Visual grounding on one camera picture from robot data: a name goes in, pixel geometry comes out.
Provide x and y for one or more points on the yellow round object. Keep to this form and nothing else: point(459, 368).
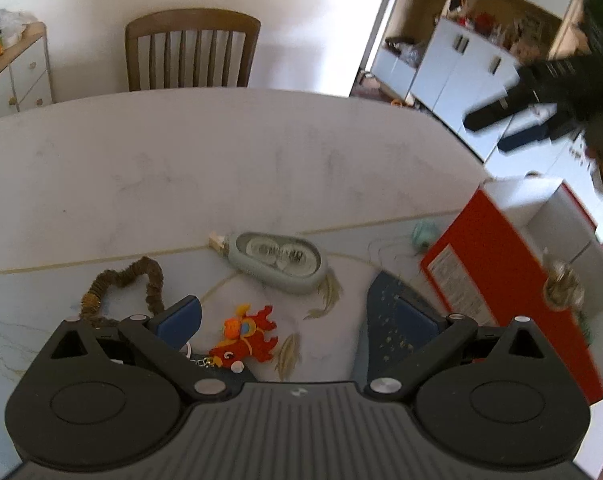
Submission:
point(561, 282)

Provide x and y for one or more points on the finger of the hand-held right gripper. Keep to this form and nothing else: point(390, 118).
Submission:
point(491, 112)
point(526, 135)

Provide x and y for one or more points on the brown hair scrunchie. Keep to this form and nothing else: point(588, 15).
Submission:
point(154, 280)

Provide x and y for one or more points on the red white cardboard box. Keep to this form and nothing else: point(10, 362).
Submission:
point(481, 270)

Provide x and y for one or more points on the teal pencil sharpener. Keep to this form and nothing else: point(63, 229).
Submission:
point(424, 234)

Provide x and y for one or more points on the dark blue speckled pouch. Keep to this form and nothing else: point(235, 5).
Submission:
point(381, 320)

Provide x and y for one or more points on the clear plastic bag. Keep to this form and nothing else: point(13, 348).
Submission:
point(8, 22)

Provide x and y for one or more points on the white cabinet row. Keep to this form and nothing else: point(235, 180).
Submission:
point(571, 25)

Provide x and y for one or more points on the wooden slatted chair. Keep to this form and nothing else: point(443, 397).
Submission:
point(191, 17)

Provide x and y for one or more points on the white drawer unit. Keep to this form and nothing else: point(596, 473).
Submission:
point(28, 80)

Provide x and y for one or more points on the grey correction tape dispenser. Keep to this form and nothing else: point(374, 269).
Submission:
point(276, 260)

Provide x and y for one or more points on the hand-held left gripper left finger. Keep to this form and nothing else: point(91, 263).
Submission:
point(179, 320)

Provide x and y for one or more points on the plastic bags pile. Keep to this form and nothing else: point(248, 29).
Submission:
point(404, 49)

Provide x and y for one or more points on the low white cabinet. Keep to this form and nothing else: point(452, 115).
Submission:
point(391, 70)

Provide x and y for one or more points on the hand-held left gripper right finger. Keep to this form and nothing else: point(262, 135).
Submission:
point(421, 325)

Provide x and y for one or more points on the white two-door cabinet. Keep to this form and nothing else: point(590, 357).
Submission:
point(441, 75)

